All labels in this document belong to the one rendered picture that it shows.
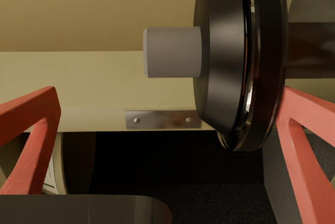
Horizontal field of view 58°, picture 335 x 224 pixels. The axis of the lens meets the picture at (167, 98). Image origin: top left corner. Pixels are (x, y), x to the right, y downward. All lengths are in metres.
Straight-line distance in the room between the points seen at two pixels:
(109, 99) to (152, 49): 0.14
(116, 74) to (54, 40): 0.45
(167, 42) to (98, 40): 0.58
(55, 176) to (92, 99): 0.13
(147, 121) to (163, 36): 0.14
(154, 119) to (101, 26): 0.46
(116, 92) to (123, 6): 0.41
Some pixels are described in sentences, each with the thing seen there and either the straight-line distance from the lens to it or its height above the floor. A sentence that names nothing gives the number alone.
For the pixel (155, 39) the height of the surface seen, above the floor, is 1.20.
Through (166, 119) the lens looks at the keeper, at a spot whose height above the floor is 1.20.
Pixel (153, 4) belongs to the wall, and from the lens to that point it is 0.68.
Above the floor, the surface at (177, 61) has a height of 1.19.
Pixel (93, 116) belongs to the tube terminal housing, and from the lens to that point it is 0.29.
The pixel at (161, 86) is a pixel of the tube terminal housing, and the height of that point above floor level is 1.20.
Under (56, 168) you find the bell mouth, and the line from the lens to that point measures 0.38.
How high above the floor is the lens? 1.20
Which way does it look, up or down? 1 degrees down
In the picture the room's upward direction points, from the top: 91 degrees counter-clockwise
